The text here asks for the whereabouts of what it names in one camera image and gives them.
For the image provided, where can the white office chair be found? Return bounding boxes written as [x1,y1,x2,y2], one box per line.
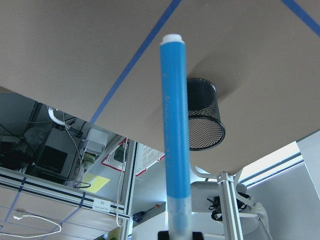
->
[191,165,272,240]

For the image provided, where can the blue marker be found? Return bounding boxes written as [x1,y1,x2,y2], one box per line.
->
[160,33,193,240]

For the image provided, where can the near black mesh cup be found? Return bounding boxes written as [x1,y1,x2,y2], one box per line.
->
[187,77,226,151]

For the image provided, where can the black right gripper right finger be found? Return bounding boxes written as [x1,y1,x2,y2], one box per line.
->
[192,231,204,240]

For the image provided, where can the aluminium table leg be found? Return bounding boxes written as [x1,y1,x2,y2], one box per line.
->
[217,171,244,240]

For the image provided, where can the white perforated panel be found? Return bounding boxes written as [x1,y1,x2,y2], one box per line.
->
[135,143,165,177]

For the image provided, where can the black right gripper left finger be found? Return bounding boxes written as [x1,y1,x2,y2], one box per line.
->
[157,231,170,240]

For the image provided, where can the black box under table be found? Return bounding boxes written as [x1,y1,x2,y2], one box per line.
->
[30,128,81,182]

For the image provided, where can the white plastic container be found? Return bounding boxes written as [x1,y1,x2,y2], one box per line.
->
[85,128,109,155]

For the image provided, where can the aluminium shelf frame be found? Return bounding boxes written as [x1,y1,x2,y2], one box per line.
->
[0,141,139,240]

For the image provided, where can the yellow paper sheet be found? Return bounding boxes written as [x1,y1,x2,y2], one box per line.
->
[80,173,110,194]

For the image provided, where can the white hanging cable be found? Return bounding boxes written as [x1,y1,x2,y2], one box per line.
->
[115,138,130,227]

